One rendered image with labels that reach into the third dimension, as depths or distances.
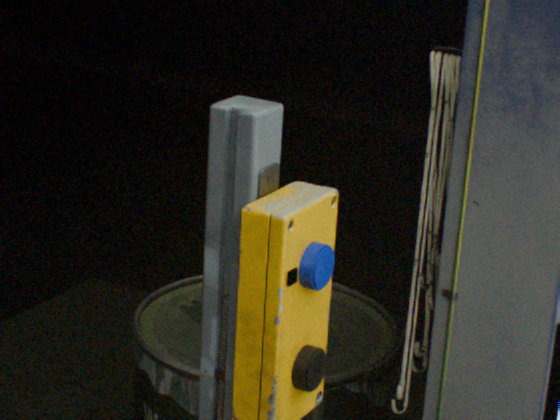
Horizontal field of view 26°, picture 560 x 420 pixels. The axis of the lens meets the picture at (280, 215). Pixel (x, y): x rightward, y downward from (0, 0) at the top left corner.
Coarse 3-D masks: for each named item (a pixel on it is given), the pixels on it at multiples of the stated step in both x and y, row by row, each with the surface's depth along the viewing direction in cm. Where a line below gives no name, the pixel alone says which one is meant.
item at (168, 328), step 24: (192, 288) 276; (144, 312) 261; (168, 312) 263; (192, 312) 265; (336, 312) 269; (360, 312) 270; (144, 336) 250; (168, 336) 252; (192, 336) 253; (336, 336) 257; (360, 336) 258; (384, 336) 257; (192, 360) 242; (336, 360) 246; (360, 360) 246
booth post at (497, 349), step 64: (512, 0) 157; (512, 64) 160; (512, 128) 162; (448, 192) 169; (512, 192) 164; (448, 256) 172; (512, 256) 167; (512, 320) 169; (448, 384) 177; (512, 384) 172
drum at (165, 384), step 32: (160, 288) 270; (352, 288) 276; (160, 352) 240; (384, 352) 246; (160, 384) 240; (192, 384) 235; (352, 384) 238; (384, 384) 248; (160, 416) 244; (192, 416) 238; (320, 416) 236; (352, 416) 241; (384, 416) 254
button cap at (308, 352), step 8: (304, 352) 129; (312, 352) 129; (320, 352) 130; (296, 360) 129; (304, 360) 129; (312, 360) 129; (320, 360) 131; (296, 368) 129; (304, 368) 128; (312, 368) 129; (320, 368) 131; (296, 376) 129; (304, 376) 129; (312, 376) 130; (320, 376) 132; (296, 384) 130; (304, 384) 129; (312, 384) 130
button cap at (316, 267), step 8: (312, 248) 125; (320, 248) 125; (328, 248) 126; (304, 256) 125; (312, 256) 125; (320, 256) 125; (328, 256) 127; (304, 264) 125; (312, 264) 124; (320, 264) 125; (328, 264) 127; (304, 272) 125; (312, 272) 125; (320, 272) 126; (328, 272) 128; (304, 280) 125; (312, 280) 125; (320, 280) 126; (328, 280) 128; (312, 288) 126; (320, 288) 127
